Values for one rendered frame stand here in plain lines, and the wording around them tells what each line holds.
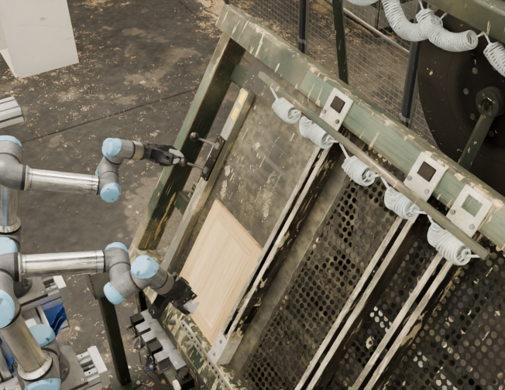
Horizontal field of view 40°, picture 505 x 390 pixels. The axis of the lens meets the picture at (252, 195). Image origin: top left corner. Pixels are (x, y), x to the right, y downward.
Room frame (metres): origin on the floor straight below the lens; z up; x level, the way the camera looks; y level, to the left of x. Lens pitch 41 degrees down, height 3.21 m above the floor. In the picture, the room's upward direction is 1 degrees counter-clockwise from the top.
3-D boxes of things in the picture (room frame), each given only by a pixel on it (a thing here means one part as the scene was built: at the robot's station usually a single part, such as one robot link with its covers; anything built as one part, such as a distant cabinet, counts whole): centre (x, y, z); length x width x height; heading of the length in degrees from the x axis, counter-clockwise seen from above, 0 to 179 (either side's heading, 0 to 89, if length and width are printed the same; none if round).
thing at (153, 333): (1.87, 0.43, 0.69); 0.50 x 0.14 x 0.24; 31
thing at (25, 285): (1.97, 1.01, 1.09); 0.15 x 0.15 x 0.10
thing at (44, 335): (1.53, 0.77, 1.20); 0.13 x 0.12 x 0.14; 15
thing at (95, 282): (2.21, 0.72, 0.84); 0.12 x 0.12 x 0.18; 31
